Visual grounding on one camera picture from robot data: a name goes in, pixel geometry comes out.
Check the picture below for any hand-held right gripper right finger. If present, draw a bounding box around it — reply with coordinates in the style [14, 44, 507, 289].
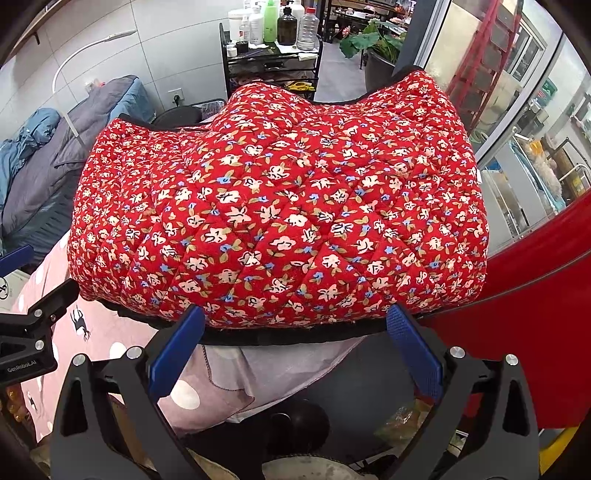
[387, 305, 540, 480]

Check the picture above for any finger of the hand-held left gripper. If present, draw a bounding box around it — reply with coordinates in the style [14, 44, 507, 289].
[0, 279, 80, 354]
[0, 246, 34, 275]

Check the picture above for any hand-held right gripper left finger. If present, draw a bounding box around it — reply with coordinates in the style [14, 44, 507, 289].
[50, 305, 206, 480]

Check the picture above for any red floral quilted jacket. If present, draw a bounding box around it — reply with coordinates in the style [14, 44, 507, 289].
[67, 66, 490, 344]

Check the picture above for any pink polka dot blanket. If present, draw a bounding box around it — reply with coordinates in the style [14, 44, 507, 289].
[9, 231, 361, 444]

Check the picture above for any dark grey jacket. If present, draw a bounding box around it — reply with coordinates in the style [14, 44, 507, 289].
[0, 76, 153, 259]

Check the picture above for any red glossy furniture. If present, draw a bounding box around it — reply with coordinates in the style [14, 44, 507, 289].
[429, 194, 591, 430]

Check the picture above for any blue padded jacket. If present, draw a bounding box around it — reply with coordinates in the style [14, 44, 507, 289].
[0, 78, 155, 213]

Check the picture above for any black round stool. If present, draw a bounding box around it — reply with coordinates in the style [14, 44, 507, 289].
[152, 104, 227, 130]

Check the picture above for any glass door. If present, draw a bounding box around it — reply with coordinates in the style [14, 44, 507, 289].
[416, 0, 591, 241]

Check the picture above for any dark plant pot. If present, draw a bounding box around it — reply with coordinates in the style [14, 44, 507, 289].
[365, 48, 400, 93]

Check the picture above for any red metal ladder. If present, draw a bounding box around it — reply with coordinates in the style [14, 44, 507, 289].
[445, 0, 522, 132]

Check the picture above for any green leafy plant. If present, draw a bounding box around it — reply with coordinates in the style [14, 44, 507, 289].
[339, 18, 407, 63]

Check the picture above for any white jar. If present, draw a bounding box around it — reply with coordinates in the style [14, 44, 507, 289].
[229, 9, 250, 42]

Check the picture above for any white bottle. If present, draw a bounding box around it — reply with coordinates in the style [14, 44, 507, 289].
[248, 4, 265, 45]

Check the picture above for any clear plastic bottle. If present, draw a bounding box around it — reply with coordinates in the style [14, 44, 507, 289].
[298, 7, 320, 49]

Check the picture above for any dark brown pump bottle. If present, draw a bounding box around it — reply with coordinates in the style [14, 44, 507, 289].
[277, 7, 297, 46]

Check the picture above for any green bottle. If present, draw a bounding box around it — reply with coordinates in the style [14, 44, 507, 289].
[263, 0, 278, 44]

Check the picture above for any black wire cart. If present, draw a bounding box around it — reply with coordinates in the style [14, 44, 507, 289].
[219, 23, 324, 112]

